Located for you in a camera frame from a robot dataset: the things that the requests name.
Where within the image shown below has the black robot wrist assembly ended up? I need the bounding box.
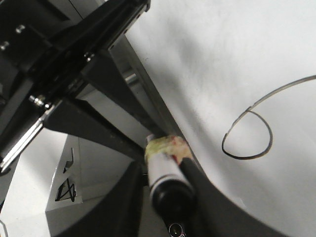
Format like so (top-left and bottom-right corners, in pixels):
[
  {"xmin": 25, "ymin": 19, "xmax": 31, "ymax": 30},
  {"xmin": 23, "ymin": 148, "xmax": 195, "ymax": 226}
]
[{"xmin": 0, "ymin": 0, "xmax": 156, "ymax": 174}]

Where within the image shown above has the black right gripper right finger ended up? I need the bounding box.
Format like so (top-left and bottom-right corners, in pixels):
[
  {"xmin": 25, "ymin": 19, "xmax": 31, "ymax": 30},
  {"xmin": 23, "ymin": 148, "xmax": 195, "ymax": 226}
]
[{"xmin": 180, "ymin": 158, "xmax": 316, "ymax": 237}]

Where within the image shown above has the white black whiteboard marker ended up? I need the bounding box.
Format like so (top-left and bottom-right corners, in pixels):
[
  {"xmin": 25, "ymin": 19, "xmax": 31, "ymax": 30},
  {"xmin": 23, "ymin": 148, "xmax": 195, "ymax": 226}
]
[{"xmin": 144, "ymin": 133, "xmax": 198, "ymax": 223}]

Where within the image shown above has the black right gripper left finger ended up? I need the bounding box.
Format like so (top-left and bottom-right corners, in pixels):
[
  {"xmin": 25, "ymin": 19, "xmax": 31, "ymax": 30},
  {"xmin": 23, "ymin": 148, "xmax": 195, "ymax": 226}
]
[{"xmin": 55, "ymin": 160, "xmax": 171, "ymax": 237}]

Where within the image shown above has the white box with black symbols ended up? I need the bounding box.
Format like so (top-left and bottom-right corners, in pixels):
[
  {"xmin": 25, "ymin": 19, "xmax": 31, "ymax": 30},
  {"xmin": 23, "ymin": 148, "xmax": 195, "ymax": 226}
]
[{"xmin": 45, "ymin": 136, "xmax": 134, "ymax": 237}]

